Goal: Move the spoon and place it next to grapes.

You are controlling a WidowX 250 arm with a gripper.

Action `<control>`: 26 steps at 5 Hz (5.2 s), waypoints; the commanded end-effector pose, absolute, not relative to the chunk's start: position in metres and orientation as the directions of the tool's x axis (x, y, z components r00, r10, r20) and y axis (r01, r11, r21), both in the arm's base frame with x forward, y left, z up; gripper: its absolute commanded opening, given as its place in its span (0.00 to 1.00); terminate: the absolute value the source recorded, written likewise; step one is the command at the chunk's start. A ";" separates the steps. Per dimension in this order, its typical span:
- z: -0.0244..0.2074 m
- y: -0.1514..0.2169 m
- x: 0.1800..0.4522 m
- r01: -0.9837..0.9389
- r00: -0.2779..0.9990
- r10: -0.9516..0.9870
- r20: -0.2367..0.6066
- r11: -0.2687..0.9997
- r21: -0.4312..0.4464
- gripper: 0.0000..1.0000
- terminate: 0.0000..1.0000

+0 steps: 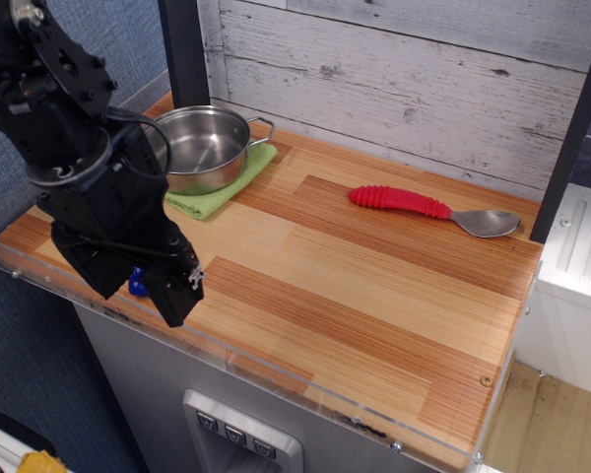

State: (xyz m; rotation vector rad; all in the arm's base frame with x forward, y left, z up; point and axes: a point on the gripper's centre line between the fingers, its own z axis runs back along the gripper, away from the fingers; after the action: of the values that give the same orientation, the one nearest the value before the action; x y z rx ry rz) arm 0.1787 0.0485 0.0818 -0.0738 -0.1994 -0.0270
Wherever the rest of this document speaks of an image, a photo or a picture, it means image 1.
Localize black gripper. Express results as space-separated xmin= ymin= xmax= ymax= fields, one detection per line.
xmin=35 ymin=122 xmax=204 ymax=328

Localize red handled metal spoon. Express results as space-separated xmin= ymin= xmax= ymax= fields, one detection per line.
xmin=348 ymin=185 xmax=520 ymax=238

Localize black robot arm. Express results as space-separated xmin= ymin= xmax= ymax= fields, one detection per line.
xmin=0 ymin=1 xmax=203 ymax=327

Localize blue toy grapes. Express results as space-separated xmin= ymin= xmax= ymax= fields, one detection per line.
xmin=128 ymin=267 xmax=148 ymax=298

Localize grey cabinet with button panel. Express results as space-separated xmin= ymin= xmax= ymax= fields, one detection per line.
xmin=76 ymin=306 xmax=429 ymax=472

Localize clear acrylic edge guard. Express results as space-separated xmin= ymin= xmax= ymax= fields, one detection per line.
xmin=0 ymin=215 xmax=542 ymax=472

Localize stainless steel pot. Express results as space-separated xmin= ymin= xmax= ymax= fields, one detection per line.
xmin=146 ymin=105 xmax=276 ymax=196

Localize green cloth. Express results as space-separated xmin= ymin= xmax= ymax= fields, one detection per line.
xmin=163 ymin=142 xmax=279 ymax=222

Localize yellow object bottom left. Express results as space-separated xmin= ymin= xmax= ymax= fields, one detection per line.
xmin=17 ymin=450 xmax=68 ymax=473

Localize white appliance at right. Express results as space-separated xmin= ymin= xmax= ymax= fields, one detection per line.
xmin=514 ymin=184 xmax=591 ymax=391

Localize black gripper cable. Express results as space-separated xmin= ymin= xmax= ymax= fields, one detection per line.
xmin=78 ymin=110 xmax=198 ymax=270

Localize black left vertical post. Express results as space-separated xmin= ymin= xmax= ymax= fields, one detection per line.
xmin=158 ymin=0 xmax=210 ymax=107

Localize black vertical post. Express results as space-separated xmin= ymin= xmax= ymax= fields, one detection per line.
xmin=529 ymin=64 xmax=591 ymax=243
xmin=158 ymin=0 xmax=210 ymax=107

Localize black right vertical post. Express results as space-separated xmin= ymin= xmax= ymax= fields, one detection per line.
xmin=529 ymin=64 xmax=591 ymax=243

